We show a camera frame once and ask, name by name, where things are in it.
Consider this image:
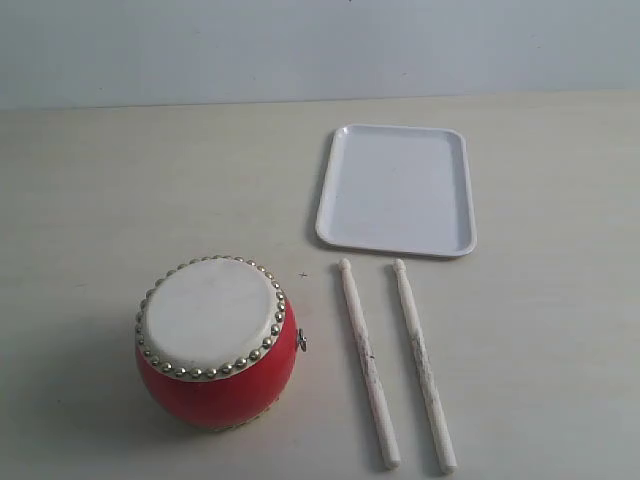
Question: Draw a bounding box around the white wooden drumstick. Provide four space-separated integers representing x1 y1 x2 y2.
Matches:
338 258 401 470
392 259 458 475

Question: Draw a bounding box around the small red drum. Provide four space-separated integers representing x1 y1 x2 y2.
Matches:
135 255 307 431

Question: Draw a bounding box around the white plastic tray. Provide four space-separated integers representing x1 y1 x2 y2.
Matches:
315 124 477 258

